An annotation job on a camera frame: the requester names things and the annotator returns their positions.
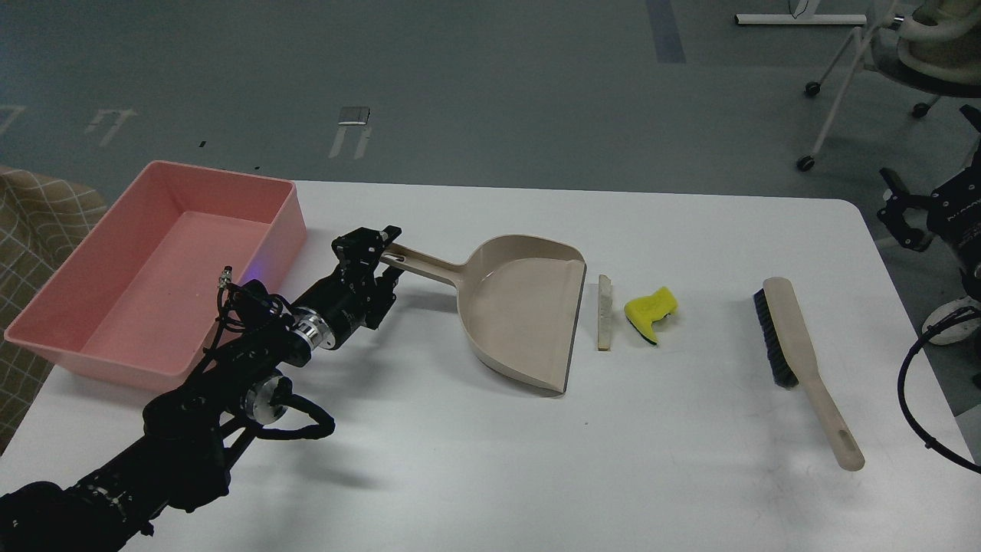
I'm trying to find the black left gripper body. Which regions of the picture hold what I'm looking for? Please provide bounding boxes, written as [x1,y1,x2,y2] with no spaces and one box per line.
[295,266,399,350]

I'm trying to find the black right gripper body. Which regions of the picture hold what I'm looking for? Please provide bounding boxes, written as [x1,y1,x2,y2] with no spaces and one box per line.
[927,167,980,265]

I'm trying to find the beige plastic dustpan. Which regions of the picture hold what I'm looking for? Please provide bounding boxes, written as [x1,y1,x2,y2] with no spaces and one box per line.
[382,235,586,394]

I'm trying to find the beige hand brush black bristles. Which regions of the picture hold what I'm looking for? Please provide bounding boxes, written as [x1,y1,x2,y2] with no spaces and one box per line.
[753,277,865,472]

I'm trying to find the white bread slice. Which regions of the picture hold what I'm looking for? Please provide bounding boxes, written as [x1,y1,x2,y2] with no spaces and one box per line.
[598,274,613,352]

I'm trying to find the yellow sponge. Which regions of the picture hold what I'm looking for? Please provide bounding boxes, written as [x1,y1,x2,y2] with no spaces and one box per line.
[624,287,678,347]

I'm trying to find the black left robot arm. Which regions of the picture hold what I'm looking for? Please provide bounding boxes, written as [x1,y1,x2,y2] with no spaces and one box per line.
[2,225,402,551]

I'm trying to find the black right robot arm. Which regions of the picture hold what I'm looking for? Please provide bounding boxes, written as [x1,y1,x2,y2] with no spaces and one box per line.
[877,148,980,474]

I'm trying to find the pink plastic bin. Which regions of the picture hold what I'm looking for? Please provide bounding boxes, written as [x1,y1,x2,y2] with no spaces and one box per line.
[5,161,307,393]

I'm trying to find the beige office chair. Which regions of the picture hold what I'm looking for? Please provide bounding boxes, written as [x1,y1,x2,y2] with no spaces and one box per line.
[796,1,980,173]

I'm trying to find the white sneaker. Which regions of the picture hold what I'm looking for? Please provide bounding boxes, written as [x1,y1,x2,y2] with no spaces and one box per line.
[921,297,980,346]

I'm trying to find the metal floor plate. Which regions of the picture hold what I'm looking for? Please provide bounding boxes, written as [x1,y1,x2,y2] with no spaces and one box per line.
[337,106,372,127]

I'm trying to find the checkered beige cloth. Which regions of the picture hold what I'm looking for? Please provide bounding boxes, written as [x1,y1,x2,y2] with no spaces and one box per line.
[1,166,107,451]

